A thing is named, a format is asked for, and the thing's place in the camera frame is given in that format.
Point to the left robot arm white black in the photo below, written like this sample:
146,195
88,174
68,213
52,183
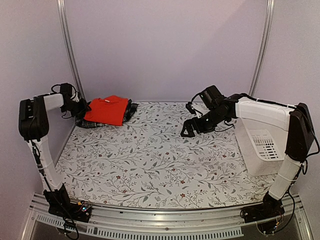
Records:
33,126

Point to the black white plaid skirt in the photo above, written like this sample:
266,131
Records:
130,111

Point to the white plastic laundry bin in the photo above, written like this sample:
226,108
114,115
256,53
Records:
262,146

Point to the left aluminium frame post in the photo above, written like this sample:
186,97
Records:
61,7

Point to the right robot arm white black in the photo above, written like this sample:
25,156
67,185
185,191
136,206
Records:
295,119

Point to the right aluminium frame post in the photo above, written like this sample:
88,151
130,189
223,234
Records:
269,13

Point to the front aluminium rail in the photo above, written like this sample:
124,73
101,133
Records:
109,222

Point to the floral patterned table cloth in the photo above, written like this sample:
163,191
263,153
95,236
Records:
145,163

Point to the red garment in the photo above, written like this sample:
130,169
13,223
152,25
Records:
109,110

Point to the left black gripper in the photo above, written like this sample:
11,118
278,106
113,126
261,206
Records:
84,108

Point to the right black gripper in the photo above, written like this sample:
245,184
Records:
188,123

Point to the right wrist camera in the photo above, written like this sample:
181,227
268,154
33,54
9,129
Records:
193,109

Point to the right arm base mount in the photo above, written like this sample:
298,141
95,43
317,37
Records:
267,209

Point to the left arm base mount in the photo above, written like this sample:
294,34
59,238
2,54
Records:
80,211

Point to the aluminium frame post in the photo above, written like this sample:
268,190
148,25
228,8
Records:
61,7
269,13

